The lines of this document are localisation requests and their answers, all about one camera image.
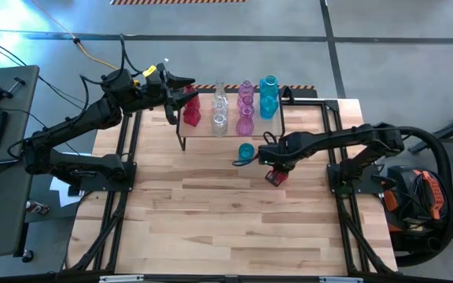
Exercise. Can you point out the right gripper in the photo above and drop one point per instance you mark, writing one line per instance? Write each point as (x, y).
(289, 151)

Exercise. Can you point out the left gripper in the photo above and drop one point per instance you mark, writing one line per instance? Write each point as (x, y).
(156, 91)

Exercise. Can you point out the red bulb-shaped glass vase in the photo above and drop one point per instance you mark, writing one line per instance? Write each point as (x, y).
(278, 178)

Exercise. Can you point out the red ribbed glass bottle vase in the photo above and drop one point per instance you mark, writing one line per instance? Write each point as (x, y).
(192, 103)

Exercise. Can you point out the tall clear twisted glass vase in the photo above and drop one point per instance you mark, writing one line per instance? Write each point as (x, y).
(219, 91)

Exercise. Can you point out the teal glass bottle vase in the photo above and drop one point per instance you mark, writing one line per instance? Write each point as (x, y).
(246, 151)

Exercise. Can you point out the clear ribbed glass jar vase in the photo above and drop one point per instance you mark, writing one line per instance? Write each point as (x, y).
(219, 125)

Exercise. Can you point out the purple faceted cone glass vase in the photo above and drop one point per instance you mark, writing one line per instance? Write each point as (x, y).
(245, 125)

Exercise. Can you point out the purple ribbed glass bottle vase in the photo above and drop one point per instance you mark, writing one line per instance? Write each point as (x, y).
(245, 89)

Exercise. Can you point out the purple twisted glass vase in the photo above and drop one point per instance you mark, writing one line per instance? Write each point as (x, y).
(246, 101)

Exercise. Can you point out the small teal glass vase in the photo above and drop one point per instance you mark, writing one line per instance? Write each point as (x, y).
(269, 107)

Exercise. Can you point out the large teal textured glass jar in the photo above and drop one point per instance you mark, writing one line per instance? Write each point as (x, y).
(268, 85)

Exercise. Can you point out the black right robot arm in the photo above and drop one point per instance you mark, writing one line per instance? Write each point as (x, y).
(348, 139)

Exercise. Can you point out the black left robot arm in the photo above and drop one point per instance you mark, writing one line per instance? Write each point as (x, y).
(85, 118)

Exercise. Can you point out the yellow label tag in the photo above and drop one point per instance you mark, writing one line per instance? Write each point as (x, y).
(149, 70)

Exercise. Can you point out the white paper sheet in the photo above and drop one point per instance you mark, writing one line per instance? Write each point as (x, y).
(59, 186)

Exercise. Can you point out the orange black device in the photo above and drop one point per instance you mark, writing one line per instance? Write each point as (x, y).
(433, 192)

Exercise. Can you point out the grey side desk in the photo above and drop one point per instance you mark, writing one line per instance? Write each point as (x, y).
(22, 118)
(6, 220)

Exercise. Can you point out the small brown bottle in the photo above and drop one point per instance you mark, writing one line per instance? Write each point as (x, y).
(37, 207)

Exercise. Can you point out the black caster wheel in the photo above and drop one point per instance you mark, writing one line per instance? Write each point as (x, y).
(27, 256)

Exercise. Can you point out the wooden shelf black metal frame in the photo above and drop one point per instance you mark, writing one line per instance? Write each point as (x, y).
(199, 131)

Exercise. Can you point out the black metal rig frame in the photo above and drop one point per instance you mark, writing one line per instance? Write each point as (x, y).
(332, 105)

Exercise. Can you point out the silver table bracket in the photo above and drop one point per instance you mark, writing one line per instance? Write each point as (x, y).
(121, 278)
(340, 279)

